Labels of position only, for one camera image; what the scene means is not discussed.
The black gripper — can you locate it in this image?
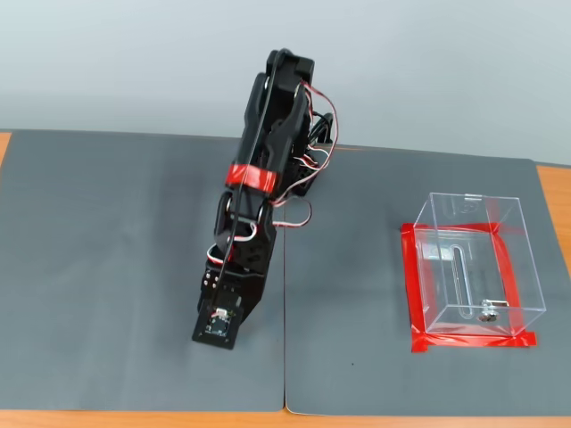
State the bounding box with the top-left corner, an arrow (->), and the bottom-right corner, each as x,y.
195,260 -> 269,322

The red tape band on arm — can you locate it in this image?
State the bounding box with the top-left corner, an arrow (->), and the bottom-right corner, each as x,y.
224,163 -> 277,195

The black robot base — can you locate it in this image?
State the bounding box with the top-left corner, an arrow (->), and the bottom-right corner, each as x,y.
285,155 -> 316,197

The silver box lock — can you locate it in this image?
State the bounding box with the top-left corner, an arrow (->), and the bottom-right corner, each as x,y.
478,299 -> 510,323

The transparent acrylic box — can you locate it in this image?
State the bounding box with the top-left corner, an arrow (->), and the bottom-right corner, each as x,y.
412,191 -> 548,338

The gray mat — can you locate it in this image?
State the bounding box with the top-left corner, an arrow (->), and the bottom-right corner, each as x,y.
283,142 -> 571,418
0,128 -> 286,414

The red tape strip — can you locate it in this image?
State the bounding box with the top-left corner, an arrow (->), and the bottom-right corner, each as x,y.
492,222 -> 527,340
401,225 -> 433,353
400,221 -> 524,237
410,331 -> 538,355

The black table clamp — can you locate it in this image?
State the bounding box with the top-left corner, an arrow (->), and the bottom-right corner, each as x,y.
310,113 -> 335,146

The red white black servo wire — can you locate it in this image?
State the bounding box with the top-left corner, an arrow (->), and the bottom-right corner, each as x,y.
207,224 -> 261,268
299,81 -> 339,171
267,198 -> 316,231

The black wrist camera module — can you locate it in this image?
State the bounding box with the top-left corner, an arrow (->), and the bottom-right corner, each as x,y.
191,302 -> 245,352

